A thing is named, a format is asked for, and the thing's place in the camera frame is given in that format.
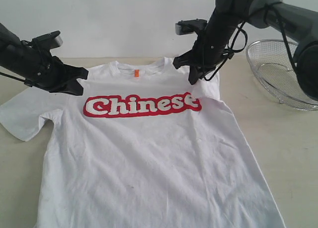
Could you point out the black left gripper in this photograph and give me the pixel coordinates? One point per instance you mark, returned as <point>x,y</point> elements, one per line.
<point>48,72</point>

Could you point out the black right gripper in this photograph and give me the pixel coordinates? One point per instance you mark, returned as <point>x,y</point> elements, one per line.
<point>206,51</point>

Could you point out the white t-shirt red print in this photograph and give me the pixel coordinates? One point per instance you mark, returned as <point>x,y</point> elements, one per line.
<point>142,148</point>

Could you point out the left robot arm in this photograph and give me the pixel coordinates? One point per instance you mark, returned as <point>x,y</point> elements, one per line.
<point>9,40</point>

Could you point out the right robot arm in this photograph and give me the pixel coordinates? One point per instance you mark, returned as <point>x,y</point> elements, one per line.
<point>298,27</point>

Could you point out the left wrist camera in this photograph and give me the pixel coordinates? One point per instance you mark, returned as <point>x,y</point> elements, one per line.
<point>48,41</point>

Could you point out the wire mesh basket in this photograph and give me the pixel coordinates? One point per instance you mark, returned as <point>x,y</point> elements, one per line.
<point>269,62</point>

